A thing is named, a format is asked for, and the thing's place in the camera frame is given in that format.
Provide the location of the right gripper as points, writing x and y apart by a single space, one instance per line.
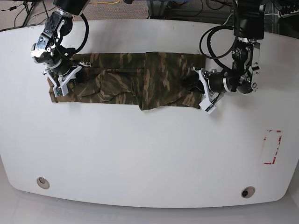
60 73

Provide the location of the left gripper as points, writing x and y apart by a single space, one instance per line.
211 84

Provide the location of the camouflage t-shirt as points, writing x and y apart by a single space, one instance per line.
149 80

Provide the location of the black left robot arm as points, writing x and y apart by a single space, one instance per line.
239 65

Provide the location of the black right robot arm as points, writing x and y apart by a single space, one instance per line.
48 49

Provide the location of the red tape rectangle marking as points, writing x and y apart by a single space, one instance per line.
270 147

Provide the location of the white power strip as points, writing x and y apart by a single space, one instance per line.
288 12

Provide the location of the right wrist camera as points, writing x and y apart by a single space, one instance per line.
60 91

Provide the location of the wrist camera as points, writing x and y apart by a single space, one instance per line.
207 106
60 91

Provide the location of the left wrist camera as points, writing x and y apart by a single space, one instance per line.
207 106

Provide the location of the left table cable grommet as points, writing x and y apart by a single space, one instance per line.
43 183

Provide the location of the table cable grommet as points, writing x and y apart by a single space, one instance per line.
248 192
43 183

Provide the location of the right table cable grommet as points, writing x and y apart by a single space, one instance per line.
248 192

